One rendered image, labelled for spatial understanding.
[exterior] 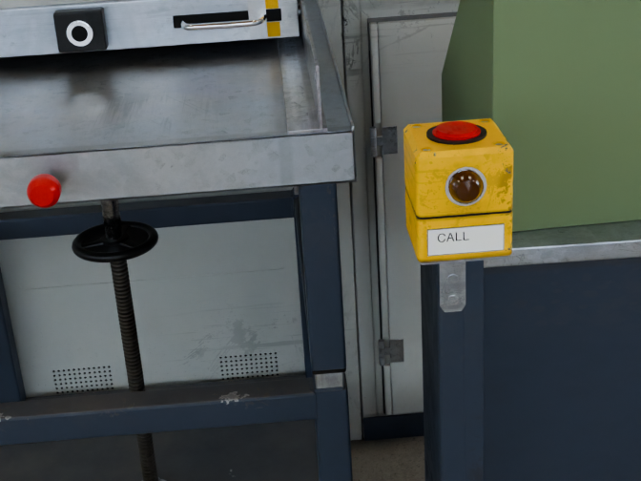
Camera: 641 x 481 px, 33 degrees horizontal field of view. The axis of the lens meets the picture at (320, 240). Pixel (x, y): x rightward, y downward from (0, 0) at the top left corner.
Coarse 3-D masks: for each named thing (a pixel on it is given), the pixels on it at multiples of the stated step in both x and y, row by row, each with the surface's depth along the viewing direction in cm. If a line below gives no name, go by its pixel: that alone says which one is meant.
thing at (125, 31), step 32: (128, 0) 136; (160, 0) 136; (192, 0) 136; (224, 0) 136; (288, 0) 137; (0, 32) 136; (32, 32) 137; (128, 32) 137; (160, 32) 138; (192, 32) 138; (224, 32) 138; (288, 32) 139
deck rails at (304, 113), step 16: (304, 16) 127; (304, 32) 131; (288, 48) 140; (304, 48) 136; (288, 64) 133; (304, 64) 132; (288, 80) 126; (304, 80) 126; (288, 96) 121; (304, 96) 120; (288, 112) 116; (304, 112) 115; (320, 112) 109; (288, 128) 111; (304, 128) 110; (320, 128) 110
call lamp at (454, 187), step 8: (464, 168) 88; (472, 168) 88; (448, 176) 88; (456, 176) 88; (464, 176) 87; (472, 176) 87; (480, 176) 88; (448, 184) 88; (456, 184) 87; (464, 184) 87; (472, 184) 87; (480, 184) 88; (448, 192) 89; (456, 192) 88; (464, 192) 87; (472, 192) 87; (480, 192) 88; (456, 200) 88; (464, 200) 88; (472, 200) 88
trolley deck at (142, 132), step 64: (0, 64) 143; (64, 64) 141; (128, 64) 139; (192, 64) 137; (256, 64) 135; (320, 64) 134; (0, 128) 118; (64, 128) 116; (128, 128) 115; (192, 128) 114; (256, 128) 113; (0, 192) 111; (64, 192) 111; (128, 192) 112; (192, 192) 112
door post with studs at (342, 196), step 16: (320, 0) 173; (336, 0) 173; (336, 16) 174; (336, 32) 175; (336, 48) 176; (352, 272) 193; (352, 288) 194; (352, 304) 195; (352, 320) 197; (352, 336) 198; (352, 352) 199; (352, 368) 201; (352, 384) 202; (352, 400) 203; (352, 416) 205; (352, 432) 206
